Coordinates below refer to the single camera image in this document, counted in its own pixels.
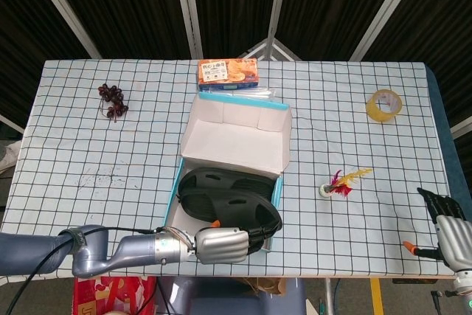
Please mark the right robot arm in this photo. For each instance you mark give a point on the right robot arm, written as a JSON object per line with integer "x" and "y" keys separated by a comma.
{"x": 464, "y": 289}

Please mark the white triangular frame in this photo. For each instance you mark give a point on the white triangular frame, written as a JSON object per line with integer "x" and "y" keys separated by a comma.
{"x": 282, "y": 51}

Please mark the dark red grape bunch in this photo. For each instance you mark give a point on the dark red grape bunch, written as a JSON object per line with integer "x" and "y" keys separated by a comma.
{"x": 115, "y": 103}

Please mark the light blue shoe box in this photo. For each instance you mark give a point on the light blue shoe box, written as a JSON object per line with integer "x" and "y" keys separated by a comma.
{"x": 236, "y": 138}

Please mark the brown paper bag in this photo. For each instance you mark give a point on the brown paper bag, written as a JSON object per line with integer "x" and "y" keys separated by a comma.
{"x": 267, "y": 285}

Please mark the black slipper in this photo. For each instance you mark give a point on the black slipper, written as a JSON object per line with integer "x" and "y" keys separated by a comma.
{"x": 254, "y": 184}
{"x": 236, "y": 206}

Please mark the red patterned bag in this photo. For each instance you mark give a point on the red patterned bag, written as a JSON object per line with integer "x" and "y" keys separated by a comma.
{"x": 107, "y": 294}

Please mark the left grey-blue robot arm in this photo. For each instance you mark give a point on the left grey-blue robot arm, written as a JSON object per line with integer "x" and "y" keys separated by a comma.
{"x": 140, "y": 252}

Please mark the orange cookie box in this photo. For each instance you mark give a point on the orange cookie box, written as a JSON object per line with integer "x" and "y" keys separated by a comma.
{"x": 228, "y": 73}

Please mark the feather shuttlecock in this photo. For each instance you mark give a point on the feather shuttlecock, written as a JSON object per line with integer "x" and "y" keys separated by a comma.
{"x": 341, "y": 184}

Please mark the yellow tape roll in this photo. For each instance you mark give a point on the yellow tape roll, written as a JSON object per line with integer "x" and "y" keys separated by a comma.
{"x": 375, "y": 113}

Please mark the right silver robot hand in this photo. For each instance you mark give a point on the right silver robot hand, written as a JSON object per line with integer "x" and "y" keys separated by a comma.
{"x": 455, "y": 241}

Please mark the clear plastic straw pack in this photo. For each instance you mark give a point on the clear plastic straw pack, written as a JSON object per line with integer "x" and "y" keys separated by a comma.
{"x": 258, "y": 93}

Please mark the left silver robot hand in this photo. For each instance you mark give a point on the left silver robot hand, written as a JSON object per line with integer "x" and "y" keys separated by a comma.
{"x": 221, "y": 245}

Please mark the blue checkered tablecloth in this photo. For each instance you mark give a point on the blue checkered tablecloth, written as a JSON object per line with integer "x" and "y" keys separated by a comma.
{"x": 332, "y": 138}

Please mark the grey-blue chair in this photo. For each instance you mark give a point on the grey-blue chair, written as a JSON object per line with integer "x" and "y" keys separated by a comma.
{"x": 228, "y": 302}

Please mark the white cloth bundle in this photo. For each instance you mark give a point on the white cloth bundle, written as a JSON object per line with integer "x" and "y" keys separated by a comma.
{"x": 9, "y": 156}

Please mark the metal table leg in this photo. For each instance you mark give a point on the metal table leg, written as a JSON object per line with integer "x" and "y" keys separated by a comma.
{"x": 328, "y": 296}

